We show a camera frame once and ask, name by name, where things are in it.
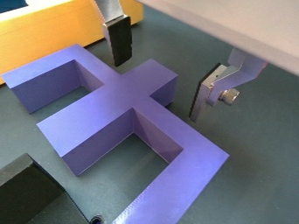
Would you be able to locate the yellow slotted board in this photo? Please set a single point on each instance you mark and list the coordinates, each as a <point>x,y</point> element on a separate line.
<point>44,27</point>

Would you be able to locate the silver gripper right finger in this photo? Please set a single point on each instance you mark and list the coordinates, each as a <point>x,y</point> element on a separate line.
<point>217,86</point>

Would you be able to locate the black angled fixture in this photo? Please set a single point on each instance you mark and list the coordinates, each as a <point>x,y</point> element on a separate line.
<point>32,197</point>

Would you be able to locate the blue bar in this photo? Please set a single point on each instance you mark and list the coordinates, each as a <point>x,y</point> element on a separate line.
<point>8,5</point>

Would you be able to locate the purple interlocking block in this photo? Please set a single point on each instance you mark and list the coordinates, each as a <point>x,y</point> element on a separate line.
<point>124,105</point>

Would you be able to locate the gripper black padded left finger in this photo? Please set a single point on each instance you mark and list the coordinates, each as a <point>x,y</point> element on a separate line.
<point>116,28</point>

